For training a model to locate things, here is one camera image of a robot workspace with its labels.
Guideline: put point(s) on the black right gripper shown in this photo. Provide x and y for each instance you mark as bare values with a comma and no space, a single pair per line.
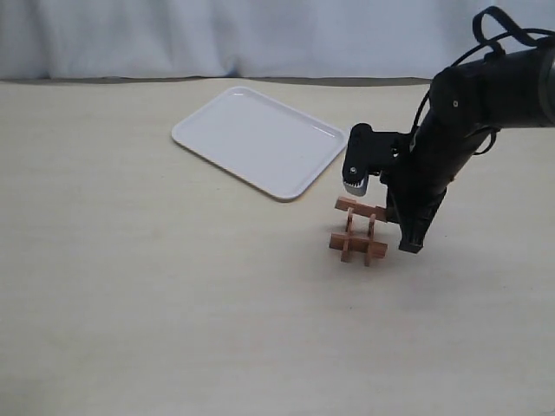
416,185

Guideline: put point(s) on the wooden bar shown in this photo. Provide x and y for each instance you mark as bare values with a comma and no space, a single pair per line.
346,250
369,255

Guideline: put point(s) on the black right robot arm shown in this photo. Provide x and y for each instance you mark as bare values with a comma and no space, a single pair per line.
467,104

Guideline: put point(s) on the white plastic tray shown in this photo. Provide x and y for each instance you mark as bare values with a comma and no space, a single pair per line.
265,143

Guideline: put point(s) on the white cloth backdrop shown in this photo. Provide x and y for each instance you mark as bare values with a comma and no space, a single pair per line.
249,39

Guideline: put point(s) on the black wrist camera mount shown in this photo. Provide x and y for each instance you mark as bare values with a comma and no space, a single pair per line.
370,153

